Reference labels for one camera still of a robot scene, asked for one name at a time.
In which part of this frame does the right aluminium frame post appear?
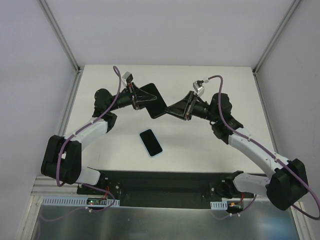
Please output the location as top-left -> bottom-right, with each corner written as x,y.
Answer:
252,0 -> 302,75

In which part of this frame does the left white cable duct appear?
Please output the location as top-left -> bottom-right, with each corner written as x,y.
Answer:
42,196 -> 120,208

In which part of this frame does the right white cable duct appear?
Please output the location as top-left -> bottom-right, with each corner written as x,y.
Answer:
210,201 -> 228,211

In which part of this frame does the blue-cased smartphone on table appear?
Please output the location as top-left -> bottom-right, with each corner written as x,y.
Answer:
139,129 -> 163,158

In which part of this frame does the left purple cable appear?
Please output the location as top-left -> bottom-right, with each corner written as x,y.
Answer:
56,65 -> 125,187

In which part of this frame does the left aluminium frame post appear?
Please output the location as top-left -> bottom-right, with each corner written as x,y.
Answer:
37,0 -> 85,74

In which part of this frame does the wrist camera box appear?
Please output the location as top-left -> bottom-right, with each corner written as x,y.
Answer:
192,80 -> 206,97
122,71 -> 134,85

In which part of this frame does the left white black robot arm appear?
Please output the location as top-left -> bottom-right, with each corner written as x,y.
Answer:
40,82 -> 158,195

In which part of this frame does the black phone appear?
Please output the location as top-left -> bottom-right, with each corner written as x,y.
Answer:
140,83 -> 167,119

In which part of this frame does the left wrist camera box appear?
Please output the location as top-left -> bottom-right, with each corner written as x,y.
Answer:
122,71 -> 134,85

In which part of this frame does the aluminium frame post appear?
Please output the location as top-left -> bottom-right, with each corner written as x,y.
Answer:
252,0 -> 302,75
37,0 -> 85,74

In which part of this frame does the shiny metal front panel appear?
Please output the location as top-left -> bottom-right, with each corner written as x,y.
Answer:
31,200 -> 299,240

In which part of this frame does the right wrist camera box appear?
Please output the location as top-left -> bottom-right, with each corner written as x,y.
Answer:
192,80 -> 206,97

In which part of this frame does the white cable duct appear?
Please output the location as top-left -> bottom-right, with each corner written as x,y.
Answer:
210,201 -> 228,211
42,196 -> 120,208

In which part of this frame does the aluminium front rail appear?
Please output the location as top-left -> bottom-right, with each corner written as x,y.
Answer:
31,176 -> 78,195

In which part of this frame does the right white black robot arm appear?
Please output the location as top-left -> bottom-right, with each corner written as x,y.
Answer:
165,91 -> 308,211

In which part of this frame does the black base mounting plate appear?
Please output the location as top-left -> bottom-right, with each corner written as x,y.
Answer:
76,169 -> 259,208

